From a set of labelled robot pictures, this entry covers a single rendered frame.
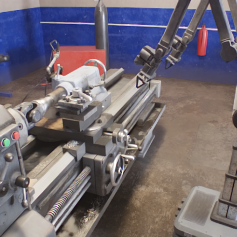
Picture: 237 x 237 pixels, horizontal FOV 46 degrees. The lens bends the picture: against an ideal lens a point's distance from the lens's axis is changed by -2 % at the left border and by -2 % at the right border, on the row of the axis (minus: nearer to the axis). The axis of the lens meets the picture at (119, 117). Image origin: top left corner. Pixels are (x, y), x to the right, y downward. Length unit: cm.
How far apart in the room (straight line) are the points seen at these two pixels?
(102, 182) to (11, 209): 70
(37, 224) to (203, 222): 121
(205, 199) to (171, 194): 49
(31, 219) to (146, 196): 151
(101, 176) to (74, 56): 318
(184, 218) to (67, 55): 335
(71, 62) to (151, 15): 192
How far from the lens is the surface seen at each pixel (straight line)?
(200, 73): 580
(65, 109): 170
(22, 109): 159
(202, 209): 224
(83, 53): 469
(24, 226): 134
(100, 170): 176
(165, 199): 267
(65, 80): 199
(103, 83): 221
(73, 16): 643
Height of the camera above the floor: 175
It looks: 25 degrees down
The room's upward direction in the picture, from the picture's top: 1 degrees counter-clockwise
